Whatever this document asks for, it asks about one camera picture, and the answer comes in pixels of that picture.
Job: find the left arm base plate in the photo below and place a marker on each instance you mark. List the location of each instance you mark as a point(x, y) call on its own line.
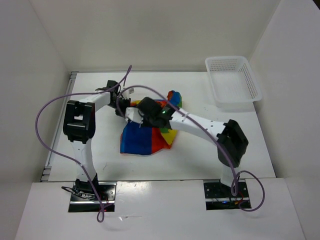
point(82, 202)

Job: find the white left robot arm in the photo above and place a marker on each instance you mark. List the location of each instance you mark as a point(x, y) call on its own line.
point(80, 126)

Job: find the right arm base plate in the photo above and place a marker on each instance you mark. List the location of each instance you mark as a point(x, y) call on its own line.
point(218, 196)

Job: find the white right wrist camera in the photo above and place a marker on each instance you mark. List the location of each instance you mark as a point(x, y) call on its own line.
point(133, 114)

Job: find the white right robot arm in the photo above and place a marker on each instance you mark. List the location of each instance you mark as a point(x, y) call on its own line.
point(228, 137)

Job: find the rainbow striped shorts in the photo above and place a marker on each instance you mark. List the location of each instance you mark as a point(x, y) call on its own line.
point(144, 140)

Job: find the white plastic basket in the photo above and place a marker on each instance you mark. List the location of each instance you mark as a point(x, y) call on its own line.
point(232, 80)

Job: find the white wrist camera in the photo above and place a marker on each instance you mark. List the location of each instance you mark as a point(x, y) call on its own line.
point(125, 94)
point(133, 114)

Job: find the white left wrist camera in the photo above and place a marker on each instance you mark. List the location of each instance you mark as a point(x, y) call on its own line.
point(125, 94)

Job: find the aluminium table edge rail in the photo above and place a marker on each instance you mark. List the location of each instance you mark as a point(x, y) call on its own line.
point(47, 167)

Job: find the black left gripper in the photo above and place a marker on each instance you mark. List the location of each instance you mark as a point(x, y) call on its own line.
point(127, 103)

